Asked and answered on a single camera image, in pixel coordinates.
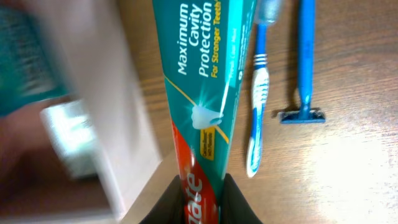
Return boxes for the toothpaste tube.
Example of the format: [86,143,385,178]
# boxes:
[153,0,256,223]

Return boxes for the white cardboard box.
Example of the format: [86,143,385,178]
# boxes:
[0,0,162,223]

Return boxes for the blue white toothbrush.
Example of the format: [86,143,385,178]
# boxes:
[246,0,283,178]

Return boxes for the blue disposable razor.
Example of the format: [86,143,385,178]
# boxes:
[279,0,326,124]

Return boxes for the white green soap box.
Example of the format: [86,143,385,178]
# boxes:
[40,100,97,180]

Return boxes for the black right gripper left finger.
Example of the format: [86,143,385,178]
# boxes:
[139,175,185,224]

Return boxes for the teal mouthwash bottle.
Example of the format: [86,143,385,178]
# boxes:
[1,4,68,116]

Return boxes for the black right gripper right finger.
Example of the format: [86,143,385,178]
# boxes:
[220,174,263,224]

